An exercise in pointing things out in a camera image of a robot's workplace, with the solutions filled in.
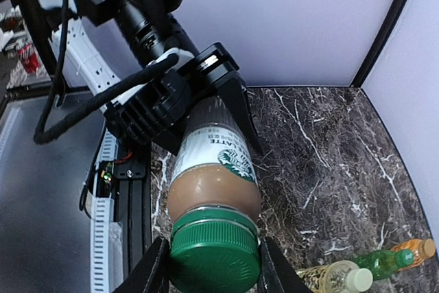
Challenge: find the white slotted cable duct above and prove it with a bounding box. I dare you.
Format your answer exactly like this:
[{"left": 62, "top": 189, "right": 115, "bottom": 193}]
[{"left": 90, "top": 129, "right": 117, "bottom": 292}]

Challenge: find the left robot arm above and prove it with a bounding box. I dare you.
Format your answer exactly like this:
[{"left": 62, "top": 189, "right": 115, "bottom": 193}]
[{"left": 12, "top": 0, "right": 262, "bottom": 154}]

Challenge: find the green soda bottle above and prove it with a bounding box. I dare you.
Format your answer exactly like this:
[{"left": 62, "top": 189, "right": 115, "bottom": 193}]
[{"left": 353, "top": 249, "right": 414, "bottom": 281}]

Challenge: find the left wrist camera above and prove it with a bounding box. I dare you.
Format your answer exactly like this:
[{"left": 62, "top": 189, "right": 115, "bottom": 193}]
[{"left": 102, "top": 49, "right": 193, "bottom": 146}]

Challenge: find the coffee latte bottle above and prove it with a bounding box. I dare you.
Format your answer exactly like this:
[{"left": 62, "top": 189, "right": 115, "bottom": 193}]
[{"left": 167, "top": 97, "right": 261, "bottom": 222}]

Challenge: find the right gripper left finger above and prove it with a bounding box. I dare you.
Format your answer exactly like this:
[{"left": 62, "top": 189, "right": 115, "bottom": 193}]
[{"left": 113, "top": 237, "right": 170, "bottom": 293}]

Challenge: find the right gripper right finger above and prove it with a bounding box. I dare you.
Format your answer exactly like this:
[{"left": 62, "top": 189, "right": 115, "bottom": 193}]
[{"left": 257, "top": 237, "right": 311, "bottom": 293}]

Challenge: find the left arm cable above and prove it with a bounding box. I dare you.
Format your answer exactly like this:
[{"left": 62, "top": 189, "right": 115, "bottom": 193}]
[{"left": 33, "top": 0, "right": 178, "bottom": 145}]

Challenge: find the right black frame post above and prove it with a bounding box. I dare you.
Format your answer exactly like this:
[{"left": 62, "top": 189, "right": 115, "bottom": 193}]
[{"left": 350, "top": 0, "right": 407, "bottom": 88}]

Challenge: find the black front rail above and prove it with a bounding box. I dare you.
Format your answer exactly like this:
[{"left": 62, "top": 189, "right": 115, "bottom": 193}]
[{"left": 114, "top": 144, "right": 152, "bottom": 279}]

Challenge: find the orange drink bottle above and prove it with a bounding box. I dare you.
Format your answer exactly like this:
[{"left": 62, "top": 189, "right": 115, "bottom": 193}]
[{"left": 390, "top": 238, "right": 436, "bottom": 271}]

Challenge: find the yellow tea bottle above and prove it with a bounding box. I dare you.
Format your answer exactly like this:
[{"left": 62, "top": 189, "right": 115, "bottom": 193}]
[{"left": 296, "top": 260, "right": 373, "bottom": 293}]

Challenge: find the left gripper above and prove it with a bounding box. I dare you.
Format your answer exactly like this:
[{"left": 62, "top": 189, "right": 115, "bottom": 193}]
[{"left": 152, "top": 43, "right": 263, "bottom": 155}]

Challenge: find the green bottle cap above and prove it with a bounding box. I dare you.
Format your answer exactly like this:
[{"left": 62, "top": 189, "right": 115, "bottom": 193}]
[{"left": 169, "top": 206, "right": 261, "bottom": 292}]

